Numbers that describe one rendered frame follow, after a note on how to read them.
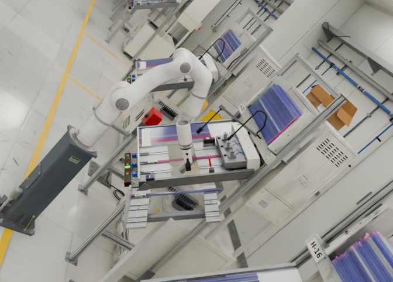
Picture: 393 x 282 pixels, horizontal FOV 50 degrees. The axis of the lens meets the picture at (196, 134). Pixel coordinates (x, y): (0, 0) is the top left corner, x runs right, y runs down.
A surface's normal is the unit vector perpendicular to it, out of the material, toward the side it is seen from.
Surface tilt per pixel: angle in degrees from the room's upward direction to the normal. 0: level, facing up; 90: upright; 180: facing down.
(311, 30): 90
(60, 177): 90
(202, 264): 90
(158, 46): 90
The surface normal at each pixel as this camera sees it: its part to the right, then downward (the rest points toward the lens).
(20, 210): 0.28, 0.59
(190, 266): 0.13, 0.49
